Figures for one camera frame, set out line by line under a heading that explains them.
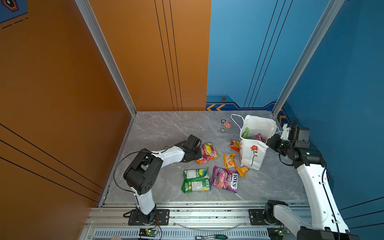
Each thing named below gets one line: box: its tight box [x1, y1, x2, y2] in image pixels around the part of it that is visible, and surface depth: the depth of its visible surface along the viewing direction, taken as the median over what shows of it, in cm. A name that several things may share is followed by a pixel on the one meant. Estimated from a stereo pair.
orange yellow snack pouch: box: [223, 153, 250, 178], surface depth 91 cm
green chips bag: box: [243, 127, 250, 139], surface depth 93 cm
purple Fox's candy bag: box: [211, 165, 239, 193], surface depth 84 cm
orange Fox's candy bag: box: [196, 142, 220, 165], surface depth 94 cm
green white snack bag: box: [181, 167, 211, 194], surface depth 85 cm
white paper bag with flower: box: [239, 115, 277, 171], surface depth 84 cm
